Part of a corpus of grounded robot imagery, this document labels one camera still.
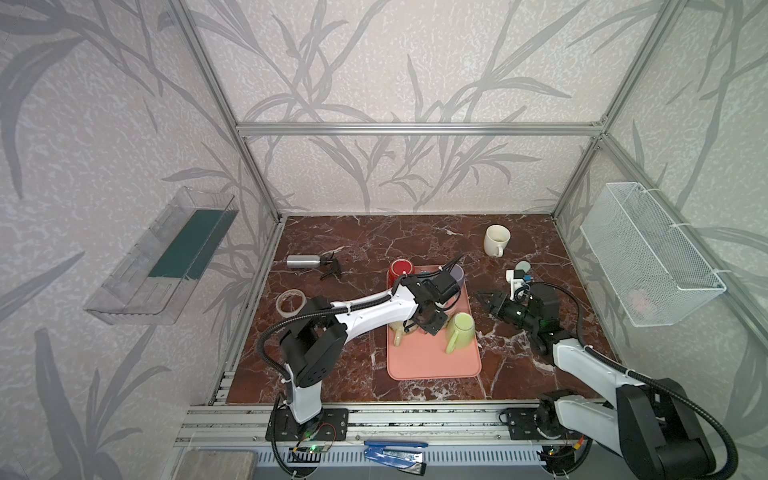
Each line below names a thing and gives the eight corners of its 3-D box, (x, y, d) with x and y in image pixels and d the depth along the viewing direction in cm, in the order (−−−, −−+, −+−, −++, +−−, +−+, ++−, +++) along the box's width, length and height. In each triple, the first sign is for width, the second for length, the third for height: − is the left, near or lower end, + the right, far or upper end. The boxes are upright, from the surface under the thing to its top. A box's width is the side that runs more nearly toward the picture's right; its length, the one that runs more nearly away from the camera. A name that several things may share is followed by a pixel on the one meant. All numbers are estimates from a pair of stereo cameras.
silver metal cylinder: (288, 269, 107) (285, 262, 103) (291, 261, 109) (287, 254, 106) (320, 269, 107) (317, 262, 103) (322, 261, 109) (319, 254, 106)
